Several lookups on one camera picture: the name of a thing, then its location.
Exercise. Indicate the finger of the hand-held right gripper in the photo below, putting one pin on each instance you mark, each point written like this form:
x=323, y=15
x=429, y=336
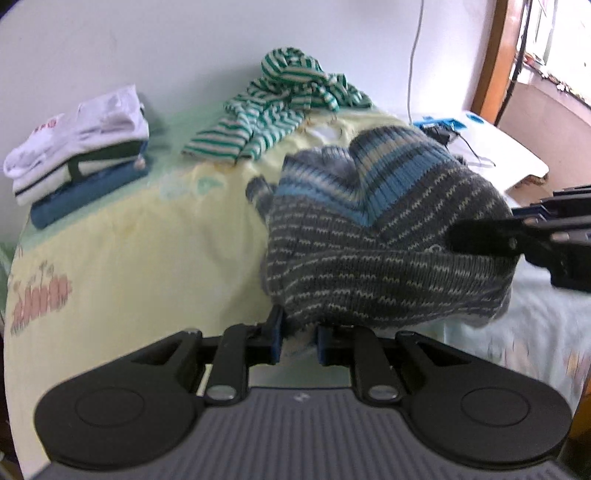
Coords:
x=485, y=235
x=531, y=211

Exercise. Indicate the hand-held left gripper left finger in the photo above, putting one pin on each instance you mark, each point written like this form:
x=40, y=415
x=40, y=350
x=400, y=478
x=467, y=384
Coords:
x=277, y=339

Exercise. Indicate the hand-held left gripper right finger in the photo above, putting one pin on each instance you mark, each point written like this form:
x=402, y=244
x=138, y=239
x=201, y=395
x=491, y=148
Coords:
x=323, y=348

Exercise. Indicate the grey blue knit sweater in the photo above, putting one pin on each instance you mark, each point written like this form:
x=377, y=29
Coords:
x=369, y=240

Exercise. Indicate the white folding table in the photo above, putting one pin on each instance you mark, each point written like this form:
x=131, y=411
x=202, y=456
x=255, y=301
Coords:
x=498, y=152

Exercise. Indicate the blue plastic holder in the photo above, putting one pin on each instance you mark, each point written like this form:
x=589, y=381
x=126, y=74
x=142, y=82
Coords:
x=438, y=122

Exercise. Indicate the window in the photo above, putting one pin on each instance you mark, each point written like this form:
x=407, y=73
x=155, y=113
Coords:
x=554, y=41

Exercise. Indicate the green white striped shirt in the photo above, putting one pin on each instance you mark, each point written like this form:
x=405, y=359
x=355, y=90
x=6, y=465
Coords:
x=258, y=124

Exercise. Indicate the blue folded garment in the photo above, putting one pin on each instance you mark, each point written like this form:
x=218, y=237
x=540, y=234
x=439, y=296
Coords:
x=78, y=203

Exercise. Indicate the white dark striped folded garment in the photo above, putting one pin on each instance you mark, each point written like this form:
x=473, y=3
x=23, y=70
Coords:
x=41, y=184

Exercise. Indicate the wooden window frame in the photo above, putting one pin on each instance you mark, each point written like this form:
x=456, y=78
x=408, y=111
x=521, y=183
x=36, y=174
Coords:
x=491, y=60

